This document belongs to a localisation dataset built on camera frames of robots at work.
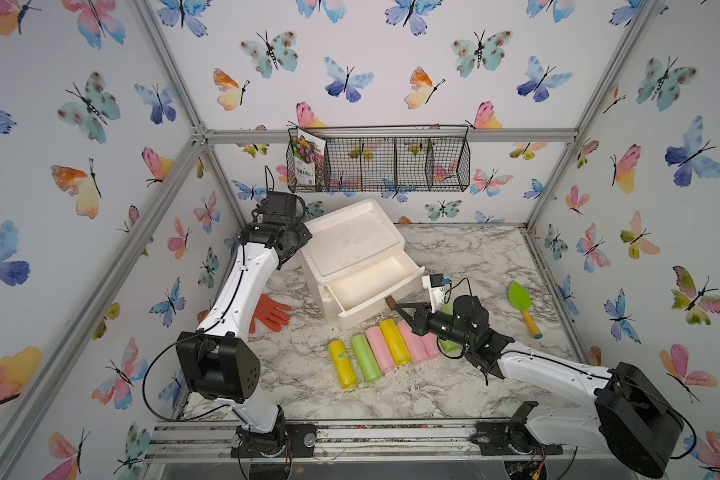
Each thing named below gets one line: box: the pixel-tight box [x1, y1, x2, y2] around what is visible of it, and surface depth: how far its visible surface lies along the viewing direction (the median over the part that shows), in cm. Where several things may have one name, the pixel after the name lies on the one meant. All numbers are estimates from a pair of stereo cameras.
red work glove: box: [248, 294, 292, 334], surface depth 96 cm
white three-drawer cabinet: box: [299, 199, 425, 329], surface depth 84 cm
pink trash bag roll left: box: [366, 326, 396, 374], surface depth 88 cm
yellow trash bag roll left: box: [328, 340, 358, 389], surface depth 85 cm
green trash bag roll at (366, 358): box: [351, 334, 383, 383], surface depth 86 cm
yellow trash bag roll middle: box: [380, 318, 412, 367], surface depth 88 cm
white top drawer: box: [324, 251, 425, 328], surface depth 79 cm
